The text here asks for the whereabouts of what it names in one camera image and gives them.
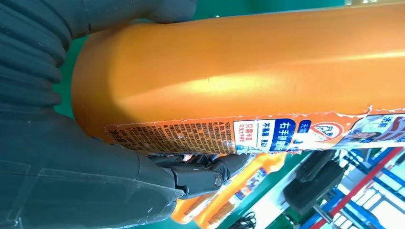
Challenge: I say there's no black zip carrying case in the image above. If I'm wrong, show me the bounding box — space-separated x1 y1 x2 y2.
282 161 347 216

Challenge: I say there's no blue metal rack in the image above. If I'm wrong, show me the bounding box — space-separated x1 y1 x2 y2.
311 146 405 229

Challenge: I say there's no black coiled cable bundle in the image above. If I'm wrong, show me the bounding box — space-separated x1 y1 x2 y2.
227 211 257 229

